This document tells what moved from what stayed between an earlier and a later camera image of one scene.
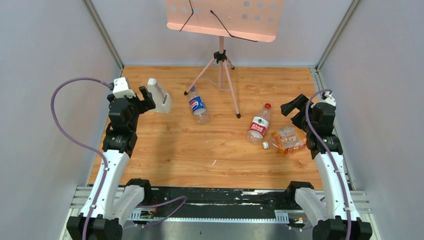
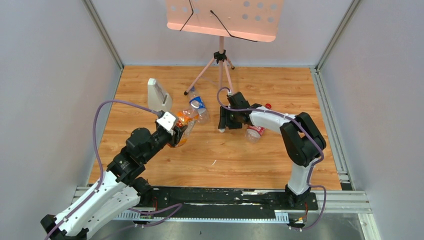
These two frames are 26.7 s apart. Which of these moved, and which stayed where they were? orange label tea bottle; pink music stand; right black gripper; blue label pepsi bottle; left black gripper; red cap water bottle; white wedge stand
Moved: orange label tea bottle; left black gripper; right black gripper
Stayed: white wedge stand; pink music stand; blue label pepsi bottle; red cap water bottle
